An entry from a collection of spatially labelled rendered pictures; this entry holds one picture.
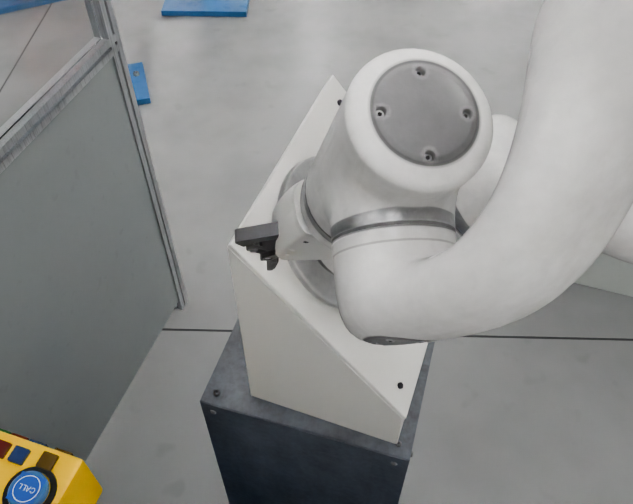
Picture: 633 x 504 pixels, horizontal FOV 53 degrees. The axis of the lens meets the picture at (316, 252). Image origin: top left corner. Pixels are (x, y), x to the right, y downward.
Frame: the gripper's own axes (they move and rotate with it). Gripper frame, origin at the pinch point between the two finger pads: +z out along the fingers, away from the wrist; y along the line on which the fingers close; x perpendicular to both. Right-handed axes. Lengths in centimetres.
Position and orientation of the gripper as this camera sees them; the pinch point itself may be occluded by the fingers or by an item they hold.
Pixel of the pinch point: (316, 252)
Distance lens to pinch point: 63.8
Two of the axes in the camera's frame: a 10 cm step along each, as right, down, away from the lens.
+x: 0.8, 9.7, -2.2
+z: -1.8, 2.3, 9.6
